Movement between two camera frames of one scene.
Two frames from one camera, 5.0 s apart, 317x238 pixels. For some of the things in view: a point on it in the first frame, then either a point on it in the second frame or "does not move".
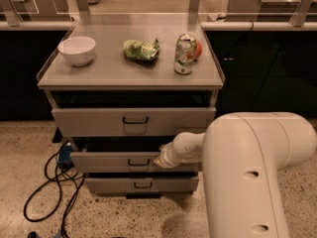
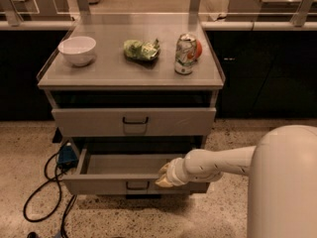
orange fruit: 199,49 does not move
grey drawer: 120,155 -> 124,175
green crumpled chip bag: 147,52 does not move
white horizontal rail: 203,26 does not move
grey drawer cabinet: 121,87 does not move
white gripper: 165,157 -> 173,174
